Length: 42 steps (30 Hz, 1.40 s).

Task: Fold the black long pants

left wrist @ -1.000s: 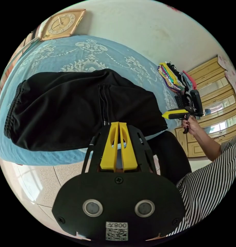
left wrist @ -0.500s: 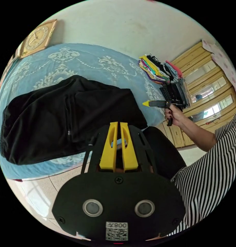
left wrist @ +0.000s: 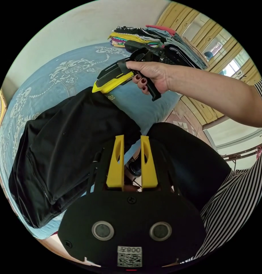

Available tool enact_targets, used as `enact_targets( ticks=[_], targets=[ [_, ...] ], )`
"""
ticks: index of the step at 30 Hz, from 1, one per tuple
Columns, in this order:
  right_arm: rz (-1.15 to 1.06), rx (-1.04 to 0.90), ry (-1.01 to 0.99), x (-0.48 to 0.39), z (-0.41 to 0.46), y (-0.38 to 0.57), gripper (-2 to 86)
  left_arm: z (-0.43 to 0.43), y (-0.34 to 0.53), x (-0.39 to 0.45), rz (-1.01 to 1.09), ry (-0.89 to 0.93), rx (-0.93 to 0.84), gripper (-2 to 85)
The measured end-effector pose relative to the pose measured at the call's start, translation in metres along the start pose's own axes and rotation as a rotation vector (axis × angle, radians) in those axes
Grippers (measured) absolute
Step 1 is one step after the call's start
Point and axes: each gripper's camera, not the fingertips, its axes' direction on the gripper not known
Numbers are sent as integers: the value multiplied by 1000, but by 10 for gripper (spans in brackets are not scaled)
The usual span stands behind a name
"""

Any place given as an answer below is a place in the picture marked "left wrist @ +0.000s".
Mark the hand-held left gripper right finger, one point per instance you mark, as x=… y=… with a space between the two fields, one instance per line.
x=149 y=173

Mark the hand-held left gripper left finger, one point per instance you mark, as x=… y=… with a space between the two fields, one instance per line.
x=116 y=171

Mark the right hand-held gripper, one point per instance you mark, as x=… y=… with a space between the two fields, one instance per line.
x=148 y=54

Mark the black long pants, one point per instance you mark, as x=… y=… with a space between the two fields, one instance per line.
x=64 y=145

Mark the person's right forearm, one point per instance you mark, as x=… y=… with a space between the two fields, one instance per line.
x=218 y=92

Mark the person's right hand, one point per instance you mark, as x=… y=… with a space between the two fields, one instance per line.
x=156 y=72

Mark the bed with blue patterned sheet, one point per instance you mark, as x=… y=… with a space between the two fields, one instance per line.
x=133 y=107

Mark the person's body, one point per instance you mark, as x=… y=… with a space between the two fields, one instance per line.
x=193 y=162

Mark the pile of clothes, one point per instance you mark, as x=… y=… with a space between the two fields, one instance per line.
x=143 y=35

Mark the patterned floor mat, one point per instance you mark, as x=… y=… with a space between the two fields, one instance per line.
x=182 y=119

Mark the yellow cupboard with mirrors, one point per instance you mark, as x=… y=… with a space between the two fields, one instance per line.
x=199 y=23

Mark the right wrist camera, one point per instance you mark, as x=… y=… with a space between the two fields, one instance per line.
x=135 y=45

